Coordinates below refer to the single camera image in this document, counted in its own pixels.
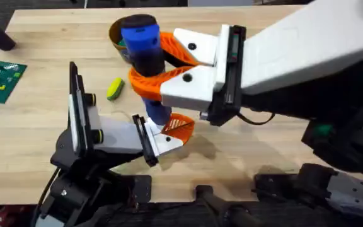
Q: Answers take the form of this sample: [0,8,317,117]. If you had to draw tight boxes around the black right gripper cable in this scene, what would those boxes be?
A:
[236,110,276,126]

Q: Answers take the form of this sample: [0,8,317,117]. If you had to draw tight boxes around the blue electric screwdriver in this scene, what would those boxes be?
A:
[120,13,173,127]

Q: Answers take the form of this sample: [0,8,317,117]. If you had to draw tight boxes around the yellow green toy vegetable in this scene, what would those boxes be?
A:
[106,77,126,102]

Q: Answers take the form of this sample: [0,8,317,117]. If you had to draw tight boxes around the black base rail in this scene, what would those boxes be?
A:
[83,184,363,227]

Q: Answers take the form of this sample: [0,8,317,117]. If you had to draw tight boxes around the grey and black left gripper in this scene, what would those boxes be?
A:
[50,93,196,173]

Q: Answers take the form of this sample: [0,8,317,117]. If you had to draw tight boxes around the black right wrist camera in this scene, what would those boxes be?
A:
[199,94,244,127]

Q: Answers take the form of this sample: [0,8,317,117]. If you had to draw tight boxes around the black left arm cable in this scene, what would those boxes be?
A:
[32,166,61,227]

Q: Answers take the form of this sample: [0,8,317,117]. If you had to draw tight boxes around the black left wrist plate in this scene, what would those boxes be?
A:
[68,61,89,156]

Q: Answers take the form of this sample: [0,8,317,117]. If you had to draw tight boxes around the brown toy tub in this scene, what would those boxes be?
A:
[108,17,132,64]

